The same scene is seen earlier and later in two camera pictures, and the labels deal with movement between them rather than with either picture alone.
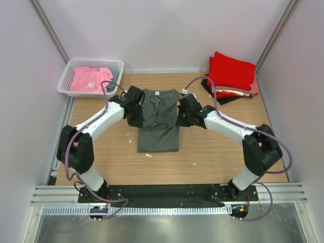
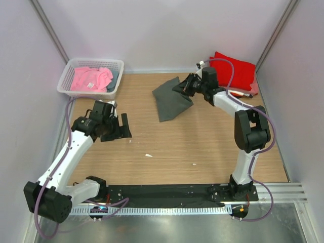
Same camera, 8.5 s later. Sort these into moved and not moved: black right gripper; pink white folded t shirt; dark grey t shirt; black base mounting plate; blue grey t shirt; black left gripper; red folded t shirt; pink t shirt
Moved: black right gripper; black left gripper; dark grey t shirt
Not moved: blue grey t shirt; red folded t shirt; pink t shirt; pink white folded t shirt; black base mounting plate
